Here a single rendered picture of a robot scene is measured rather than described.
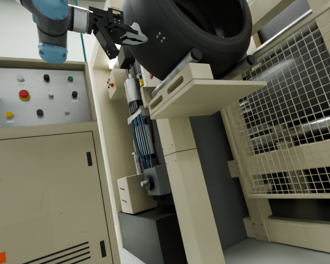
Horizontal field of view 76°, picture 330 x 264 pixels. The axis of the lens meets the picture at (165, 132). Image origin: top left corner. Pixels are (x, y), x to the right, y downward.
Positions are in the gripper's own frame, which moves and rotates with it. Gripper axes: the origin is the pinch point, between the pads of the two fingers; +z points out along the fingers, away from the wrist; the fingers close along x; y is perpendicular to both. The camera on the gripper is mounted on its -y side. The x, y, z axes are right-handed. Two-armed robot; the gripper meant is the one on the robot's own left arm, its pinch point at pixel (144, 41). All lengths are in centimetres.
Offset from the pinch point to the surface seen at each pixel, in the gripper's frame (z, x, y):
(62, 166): -26, 55, -38
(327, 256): 84, 4, -92
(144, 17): -1.7, -5.3, 5.3
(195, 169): 32, 25, -47
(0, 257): -48, 55, -73
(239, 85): 30.8, -11.8, -19.9
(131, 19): -3.7, 1.7, 9.8
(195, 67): 11.6, -12.1, -16.2
